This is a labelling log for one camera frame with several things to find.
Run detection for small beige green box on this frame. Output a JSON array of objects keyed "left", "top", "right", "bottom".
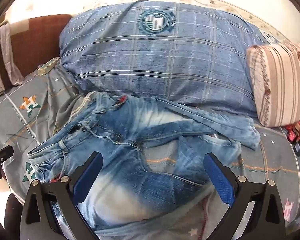
[{"left": 38, "top": 57, "right": 61, "bottom": 76}]

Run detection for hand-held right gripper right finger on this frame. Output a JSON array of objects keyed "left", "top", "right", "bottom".
[{"left": 204, "top": 152, "right": 288, "bottom": 240}]

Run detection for grey hanging cloth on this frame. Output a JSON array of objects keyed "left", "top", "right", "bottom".
[{"left": 0, "top": 24, "right": 24, "bottom": 96}]

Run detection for striped floral pillow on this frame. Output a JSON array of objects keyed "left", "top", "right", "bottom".
[{"left": 246, "top": 42, "right": 300, "bottom": 128}]

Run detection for brown headboard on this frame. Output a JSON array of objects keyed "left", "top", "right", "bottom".
[{"left": 0, "top": 14, "right": 74, "bottom": 100}]

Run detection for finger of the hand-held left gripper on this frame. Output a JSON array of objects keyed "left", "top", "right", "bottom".
[{"left": 0, "top": 145, "right": 14, "bottom": 162}]

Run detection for faded blue denim pants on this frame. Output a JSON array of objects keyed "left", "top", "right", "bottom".
[{"left": 27, "top": 91, "right": 261, "bottom": 233}]

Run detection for dark object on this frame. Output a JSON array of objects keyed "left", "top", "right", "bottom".
[{"left": 3, "top": 193, "right": 25, "bottom": 233}]

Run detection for grey star print bedsheet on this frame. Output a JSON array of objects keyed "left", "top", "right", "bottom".
[{"left": 0, "top": 62, "right": 300, "bottom": 240}]

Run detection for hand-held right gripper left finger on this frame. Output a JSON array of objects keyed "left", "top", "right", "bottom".
[{"left": 19, "top": 151, "right": 104, "bottom": 240}]

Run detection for red and black object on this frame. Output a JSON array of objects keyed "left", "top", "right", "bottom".
[{"left": 286, "top": 119, "right": 300, "bottom": 156}]

